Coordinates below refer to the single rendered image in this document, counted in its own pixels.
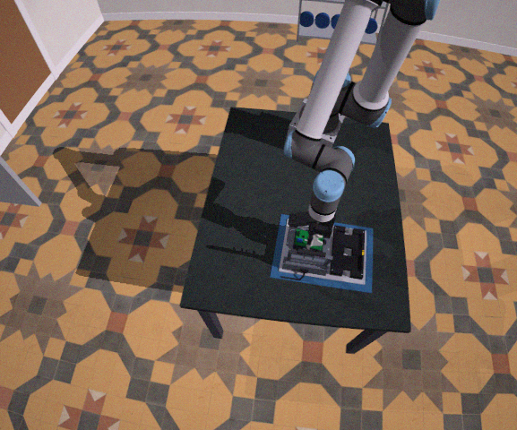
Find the green circuit board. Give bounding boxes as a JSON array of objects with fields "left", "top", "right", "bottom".
[{"left": 295, "top": 229, "right": 323, "bottom": 250}]

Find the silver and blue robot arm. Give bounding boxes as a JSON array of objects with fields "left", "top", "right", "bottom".
[{"left": 284, "top": 0, "right": 440, "bottom": 228}]

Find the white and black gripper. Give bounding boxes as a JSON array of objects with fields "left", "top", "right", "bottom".
[{"left": 306, "top": 211, "right": 336, "bottom": 250}]

